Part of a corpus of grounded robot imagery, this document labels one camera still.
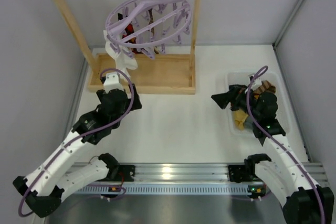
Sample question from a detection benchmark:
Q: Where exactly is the white slotted cable duct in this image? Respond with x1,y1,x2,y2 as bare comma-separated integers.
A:
76,184,266,196

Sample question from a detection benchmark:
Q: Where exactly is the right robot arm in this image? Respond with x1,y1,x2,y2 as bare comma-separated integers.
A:
211,85,334,223

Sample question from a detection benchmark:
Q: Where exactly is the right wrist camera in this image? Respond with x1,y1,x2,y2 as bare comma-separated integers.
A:
247,73,262,92

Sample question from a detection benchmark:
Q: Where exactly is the purple round clip hanger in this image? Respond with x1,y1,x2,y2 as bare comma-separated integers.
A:
105,0,192,59

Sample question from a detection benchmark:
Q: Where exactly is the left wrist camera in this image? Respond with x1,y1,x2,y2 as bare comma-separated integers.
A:
103,72,124,93

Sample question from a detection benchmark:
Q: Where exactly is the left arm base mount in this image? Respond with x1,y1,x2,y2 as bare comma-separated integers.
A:
104,165,135,198

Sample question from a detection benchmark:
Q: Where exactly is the wooden hanger rack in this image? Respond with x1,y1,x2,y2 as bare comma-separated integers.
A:
53,0,200,94

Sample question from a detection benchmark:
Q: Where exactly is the aluminium mounting rail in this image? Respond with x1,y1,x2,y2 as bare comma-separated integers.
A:
62,162,329,183

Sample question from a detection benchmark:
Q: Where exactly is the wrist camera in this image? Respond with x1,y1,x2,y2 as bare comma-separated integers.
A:
247,73,262,92
103,72,124,93

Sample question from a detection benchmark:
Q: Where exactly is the brown striped sock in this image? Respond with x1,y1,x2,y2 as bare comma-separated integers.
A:
148,8,159,54
254,80,276,99

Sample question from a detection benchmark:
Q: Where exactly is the white plastic basket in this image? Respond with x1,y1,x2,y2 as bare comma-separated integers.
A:
225,70,292,137

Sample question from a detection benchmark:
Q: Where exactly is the argyle sock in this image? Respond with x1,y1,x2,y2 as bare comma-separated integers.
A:
229,84,254,112
118,13,136,44

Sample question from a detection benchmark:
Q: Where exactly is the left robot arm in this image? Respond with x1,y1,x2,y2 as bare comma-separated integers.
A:
13,83,142,218

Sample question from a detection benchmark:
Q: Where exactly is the white sock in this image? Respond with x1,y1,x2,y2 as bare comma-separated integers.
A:
103,30,138,78

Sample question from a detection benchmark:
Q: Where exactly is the mustard yellow sock in basket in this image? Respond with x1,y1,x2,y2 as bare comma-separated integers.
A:
233,109,249,131

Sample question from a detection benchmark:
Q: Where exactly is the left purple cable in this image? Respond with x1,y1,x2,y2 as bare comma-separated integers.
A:
19,67,135,217

